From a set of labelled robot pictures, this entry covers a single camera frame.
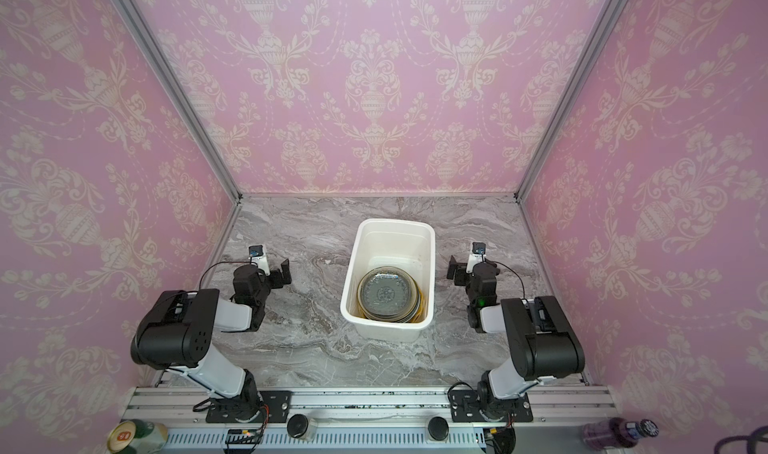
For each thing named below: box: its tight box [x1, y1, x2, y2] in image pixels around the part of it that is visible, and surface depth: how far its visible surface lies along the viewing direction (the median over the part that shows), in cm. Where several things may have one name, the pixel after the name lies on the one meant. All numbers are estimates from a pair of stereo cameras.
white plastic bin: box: [340, 218, 436, 343], surface depth 89 cm
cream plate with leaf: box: [356, 266, 427, 323], surface depth 89 cm
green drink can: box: [107, 419, 168, 454], surface depth 64 cm
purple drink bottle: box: [582, 418, 660, 450], surface depth 63 cm
